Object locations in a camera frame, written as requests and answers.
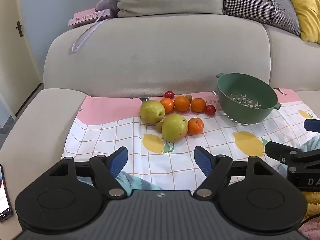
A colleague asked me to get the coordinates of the black cable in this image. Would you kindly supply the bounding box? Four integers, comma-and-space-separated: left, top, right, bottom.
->
300, 214, 320, 228

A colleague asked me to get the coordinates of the lemon print checked cloth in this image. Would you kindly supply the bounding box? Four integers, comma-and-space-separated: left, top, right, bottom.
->
61, 89, 320, 193

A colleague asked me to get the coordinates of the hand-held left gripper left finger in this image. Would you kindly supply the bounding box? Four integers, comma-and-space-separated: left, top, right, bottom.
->
49, 146, 129, 199

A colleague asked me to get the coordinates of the teal striped cloth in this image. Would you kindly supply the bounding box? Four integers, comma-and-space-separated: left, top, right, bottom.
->
76, 136, 320, 192

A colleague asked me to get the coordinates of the black smartphone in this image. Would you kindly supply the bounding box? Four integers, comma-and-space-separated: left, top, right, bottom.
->
0, 164, 13, 223

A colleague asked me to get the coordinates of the houndstooth cushion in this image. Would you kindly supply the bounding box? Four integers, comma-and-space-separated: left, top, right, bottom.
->
221, 0, 302, 36

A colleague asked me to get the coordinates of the orange mandarin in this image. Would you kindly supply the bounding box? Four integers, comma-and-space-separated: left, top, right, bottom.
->
160, 97, 175, 114
191, 98, 206, 113
187, 117, 204, 135
174, 96, 191, 112

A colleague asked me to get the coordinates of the lavender ribbon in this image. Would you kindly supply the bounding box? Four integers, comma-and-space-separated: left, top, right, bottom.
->
72, 10, 107, 53

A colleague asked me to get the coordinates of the yellow fuzzy blanket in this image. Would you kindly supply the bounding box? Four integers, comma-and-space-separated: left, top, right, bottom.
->
301, 191, 320, 221

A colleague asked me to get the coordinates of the purple plush toy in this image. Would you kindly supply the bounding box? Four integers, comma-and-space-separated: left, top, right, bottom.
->
95, 0, 120, 18

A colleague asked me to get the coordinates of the green plastic colander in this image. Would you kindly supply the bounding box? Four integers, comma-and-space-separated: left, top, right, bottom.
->
216, 73, 282, 126

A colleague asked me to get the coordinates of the yellow-green pear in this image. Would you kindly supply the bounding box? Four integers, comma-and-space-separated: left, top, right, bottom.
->
139, 100, 166, 124
161, 114, 188, 142

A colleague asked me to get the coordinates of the beige sofa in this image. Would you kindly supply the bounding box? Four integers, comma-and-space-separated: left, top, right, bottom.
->
0, 0, 320, 240

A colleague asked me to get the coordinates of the yellow cushion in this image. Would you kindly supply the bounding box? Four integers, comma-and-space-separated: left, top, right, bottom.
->
287, 0, 320, 44

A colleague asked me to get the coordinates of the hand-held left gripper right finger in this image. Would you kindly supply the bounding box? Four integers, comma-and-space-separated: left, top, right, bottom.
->
194, 145, 275, 199

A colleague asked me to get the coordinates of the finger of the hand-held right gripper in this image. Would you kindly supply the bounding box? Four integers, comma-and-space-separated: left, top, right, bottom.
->
265, 141, 320, 166
304, 119, 320, 132

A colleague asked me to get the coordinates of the cream door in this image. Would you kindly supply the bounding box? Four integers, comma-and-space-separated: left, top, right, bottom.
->
0, 5, 43, 130

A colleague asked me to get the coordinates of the pink gift box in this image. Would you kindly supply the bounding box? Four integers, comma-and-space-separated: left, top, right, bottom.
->
68, 9, 112, 27

